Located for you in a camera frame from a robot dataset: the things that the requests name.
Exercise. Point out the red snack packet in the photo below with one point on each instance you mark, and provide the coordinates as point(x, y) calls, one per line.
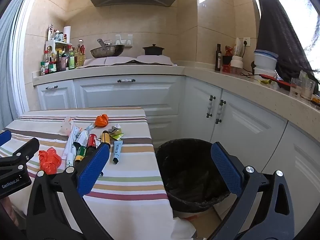
point(228, 50)

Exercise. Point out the speckled stone countertop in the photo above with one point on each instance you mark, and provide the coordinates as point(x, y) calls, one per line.
point(200, 76)

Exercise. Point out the white bowl blue rim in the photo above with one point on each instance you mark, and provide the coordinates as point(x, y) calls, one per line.
point(265, 60)

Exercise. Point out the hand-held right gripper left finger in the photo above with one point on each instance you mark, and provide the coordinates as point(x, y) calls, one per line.
point(93, 170)

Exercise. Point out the paper towel roll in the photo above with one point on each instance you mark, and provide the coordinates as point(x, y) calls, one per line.
point(67, 33)

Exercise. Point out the large orange plastic bag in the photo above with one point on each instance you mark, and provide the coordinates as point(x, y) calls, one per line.
point(49, 160)

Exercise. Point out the dark olive oil bottle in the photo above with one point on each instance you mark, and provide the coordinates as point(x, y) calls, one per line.
point(218, 58)

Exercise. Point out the white door frame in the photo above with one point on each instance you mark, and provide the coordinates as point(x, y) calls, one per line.
point(23, 55)

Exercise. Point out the long white tube packet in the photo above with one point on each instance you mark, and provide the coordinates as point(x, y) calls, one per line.
point(71, 150)

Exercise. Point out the grey foil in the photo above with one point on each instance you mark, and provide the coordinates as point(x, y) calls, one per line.
point(113, 128)

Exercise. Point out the large cooking oil jug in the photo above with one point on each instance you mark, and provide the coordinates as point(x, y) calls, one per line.
point(81, 55)

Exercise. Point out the brown bottle yellow label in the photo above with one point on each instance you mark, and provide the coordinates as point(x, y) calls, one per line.
point(105, 137)

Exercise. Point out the white stove cover cloth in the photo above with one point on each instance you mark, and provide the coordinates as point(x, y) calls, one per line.
point(155, 59)
point(110, 60)

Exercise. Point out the white lidded bowl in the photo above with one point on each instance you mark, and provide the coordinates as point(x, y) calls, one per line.
point(263, 72)

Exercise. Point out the white spice rack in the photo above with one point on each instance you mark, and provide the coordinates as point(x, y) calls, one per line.
point(51, 45)

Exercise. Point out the wide white cabinet door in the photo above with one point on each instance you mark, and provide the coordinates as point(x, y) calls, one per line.
point(130, 97)

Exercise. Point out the white wall socket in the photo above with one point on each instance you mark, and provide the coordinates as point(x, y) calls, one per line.
point(246, 41)

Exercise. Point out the narrow white cabinet door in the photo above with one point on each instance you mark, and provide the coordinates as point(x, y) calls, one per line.
point(57, 98)

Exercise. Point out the clear drinking glass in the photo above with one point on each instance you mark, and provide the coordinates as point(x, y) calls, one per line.
point(307, 90)
point(295, 88)

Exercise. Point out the black cup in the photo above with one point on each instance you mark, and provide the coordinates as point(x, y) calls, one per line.
point(227, 60)

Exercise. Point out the red bottle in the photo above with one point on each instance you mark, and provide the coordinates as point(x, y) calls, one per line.
point(92, 141)

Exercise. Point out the small orange wrapper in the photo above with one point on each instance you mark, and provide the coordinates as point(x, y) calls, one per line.
point(102, 120)

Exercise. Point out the dark hanging cloth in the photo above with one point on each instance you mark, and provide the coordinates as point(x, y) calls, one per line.
point(277, 30)

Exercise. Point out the white wall holder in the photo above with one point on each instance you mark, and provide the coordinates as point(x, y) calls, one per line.
point(123, 41)

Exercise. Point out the small white blue tube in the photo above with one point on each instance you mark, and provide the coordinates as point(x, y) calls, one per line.
point(117, 151)

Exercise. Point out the black lidded pot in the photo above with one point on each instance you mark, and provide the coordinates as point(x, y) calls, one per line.
point(153, 50)

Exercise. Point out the bright window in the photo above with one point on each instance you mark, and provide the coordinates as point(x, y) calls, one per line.
point(297, 0)

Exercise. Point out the steel wok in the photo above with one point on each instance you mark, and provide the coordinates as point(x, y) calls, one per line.
point(107, 51)

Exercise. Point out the red spatula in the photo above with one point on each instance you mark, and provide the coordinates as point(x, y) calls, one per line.
point(277, 80)

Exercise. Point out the white tube black print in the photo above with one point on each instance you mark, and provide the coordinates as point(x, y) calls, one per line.
point(85, 133)

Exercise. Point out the striped tablecloth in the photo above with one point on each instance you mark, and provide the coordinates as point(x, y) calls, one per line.
point(130, 180)

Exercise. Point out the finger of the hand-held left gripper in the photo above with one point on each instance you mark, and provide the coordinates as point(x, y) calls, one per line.
point(5, 137)
point(25, 148)

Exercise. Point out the green bottle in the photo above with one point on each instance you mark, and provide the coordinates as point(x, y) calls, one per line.
point(81, 153)

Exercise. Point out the black trash bin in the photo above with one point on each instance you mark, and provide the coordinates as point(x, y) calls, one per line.
point(192, 175)

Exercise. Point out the clear wrapper red dots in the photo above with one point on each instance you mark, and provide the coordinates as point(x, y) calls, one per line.
point(66, 126)

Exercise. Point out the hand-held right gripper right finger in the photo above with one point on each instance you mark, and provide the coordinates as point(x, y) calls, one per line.
point(226, 166)

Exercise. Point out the spice rack with condiments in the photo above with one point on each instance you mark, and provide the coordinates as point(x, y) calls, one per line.
point(53, 63)

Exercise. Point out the red box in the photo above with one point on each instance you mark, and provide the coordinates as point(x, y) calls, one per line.
point(226, 68)

